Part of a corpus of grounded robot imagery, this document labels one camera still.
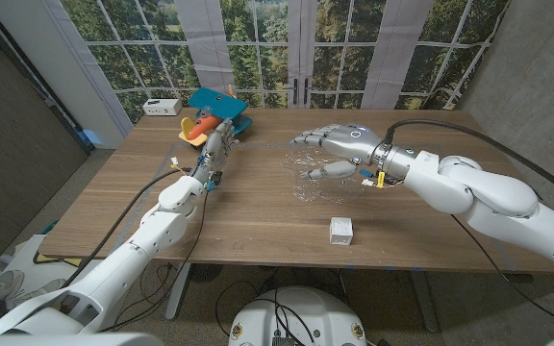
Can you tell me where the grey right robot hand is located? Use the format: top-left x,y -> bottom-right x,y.
290,123 -> 389,183

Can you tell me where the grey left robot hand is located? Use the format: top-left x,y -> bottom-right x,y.
192,117 -> 240,192

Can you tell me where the clear plastic wrap sheet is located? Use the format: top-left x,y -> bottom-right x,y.
281,139 -> 365,205

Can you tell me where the small white embossed box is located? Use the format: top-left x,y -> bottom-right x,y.
329,216 -> 355,247

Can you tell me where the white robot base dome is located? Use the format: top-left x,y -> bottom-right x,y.
227,285 -> 368,346

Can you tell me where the white power strip box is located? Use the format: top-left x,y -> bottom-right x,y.
141,98 -> 184,117

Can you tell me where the printed window forest backdrop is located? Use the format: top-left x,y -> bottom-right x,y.
59,0 -> 512,125

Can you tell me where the grey metal table leg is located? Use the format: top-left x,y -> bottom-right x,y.
164,261 -> 192,321
410,269 -> 441,334

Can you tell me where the white floor sheet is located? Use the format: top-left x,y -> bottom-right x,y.
0,234 -> 101,309

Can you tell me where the grey sneaker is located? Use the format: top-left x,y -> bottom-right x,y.
0,268 -> 26,295
11,277 -> 67,309

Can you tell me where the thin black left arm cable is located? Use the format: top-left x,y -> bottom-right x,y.
98,189 -> 211,334

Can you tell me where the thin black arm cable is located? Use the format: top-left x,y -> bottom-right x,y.
98,189 -> 211,334
449,214 -> 554,334

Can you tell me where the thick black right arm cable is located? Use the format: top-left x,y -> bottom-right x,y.
384,118 -> 554,207

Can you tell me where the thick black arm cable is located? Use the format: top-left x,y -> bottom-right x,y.
59,166 -> 192,288
384,118 -> 554,207

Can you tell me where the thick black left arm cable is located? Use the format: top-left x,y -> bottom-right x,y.
59,166 -> 192,288

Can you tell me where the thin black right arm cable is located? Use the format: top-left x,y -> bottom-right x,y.
449,214 -> 554,334

